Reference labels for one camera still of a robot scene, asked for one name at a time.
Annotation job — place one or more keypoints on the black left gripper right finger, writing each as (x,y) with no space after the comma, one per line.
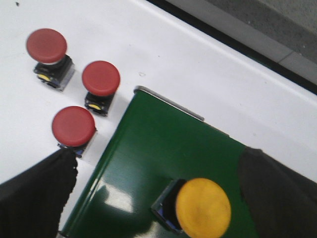
(282,202)

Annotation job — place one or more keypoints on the aluminium conveyor frame rail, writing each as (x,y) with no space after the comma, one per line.
(171,102)

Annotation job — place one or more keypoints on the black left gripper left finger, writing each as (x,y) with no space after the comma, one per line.
(32,202)

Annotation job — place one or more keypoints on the red mushroom push button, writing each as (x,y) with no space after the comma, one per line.
(101,80)
(74,127)
(48,48)

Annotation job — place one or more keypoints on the green conveyor belt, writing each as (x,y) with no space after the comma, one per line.
(155,143)

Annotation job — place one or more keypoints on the yellow mushroom push button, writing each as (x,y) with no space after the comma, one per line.
(198,207)

